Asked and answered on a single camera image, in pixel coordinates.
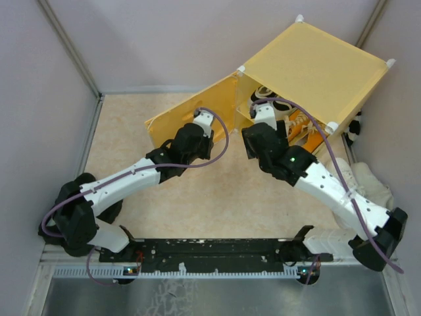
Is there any orange sneaker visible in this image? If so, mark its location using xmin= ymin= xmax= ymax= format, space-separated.
xmin=284 ymin=110 xmax=310 ymax=138
xmin=288 ymin=122 xmax=325 ymax=153

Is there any black white sneaker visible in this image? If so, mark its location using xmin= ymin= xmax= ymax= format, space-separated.
xmin=272 ymin=101 xmax=296 ymax=117
xmin=248 ymin=86 xmax=276 ymax=106

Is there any yellow cabinet door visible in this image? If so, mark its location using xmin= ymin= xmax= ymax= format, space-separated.
xmin=145 ymin=70 xmax=243 ymax=155

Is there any yellow shoe cabinet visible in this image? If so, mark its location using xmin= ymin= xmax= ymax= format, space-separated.
xmin=235 ymin=14 xmax=395 ymax=159

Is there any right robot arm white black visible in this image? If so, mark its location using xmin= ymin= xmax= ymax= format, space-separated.
xmin=241 ymin=120 xmax=408 ymax=272

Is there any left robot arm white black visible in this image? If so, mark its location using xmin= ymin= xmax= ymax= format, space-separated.
xmin=38 ymin=122 xmax=214 ymax=257

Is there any black white striped slipper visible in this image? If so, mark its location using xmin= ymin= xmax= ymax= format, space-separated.
xmin=344 ymin=111 xmax=362 ymax=146

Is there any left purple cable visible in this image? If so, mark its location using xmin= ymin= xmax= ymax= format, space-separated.
xmin=41 ymin=107 xmax=230 ymax=238

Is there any purple cable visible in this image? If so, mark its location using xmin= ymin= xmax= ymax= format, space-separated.
xmin=41 ymin=107 xmax=230 ymax=238
xmin=251 ymin=97 xmax=405 ymax=274

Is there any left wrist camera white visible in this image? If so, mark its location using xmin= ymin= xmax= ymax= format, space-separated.
xmin=193 ymin=109 xmax=214 ymax=137

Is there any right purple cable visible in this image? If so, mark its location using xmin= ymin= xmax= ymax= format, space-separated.
xmin=251 ymin=97 xmax=405 ymax=274

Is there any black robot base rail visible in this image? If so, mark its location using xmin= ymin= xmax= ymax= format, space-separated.
xmin=99 ymin=225 xmax=316 ymax=273

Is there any grey cable duct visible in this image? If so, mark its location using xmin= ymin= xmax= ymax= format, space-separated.
xmin=52 ymin=265 xmax=307 ymax=280

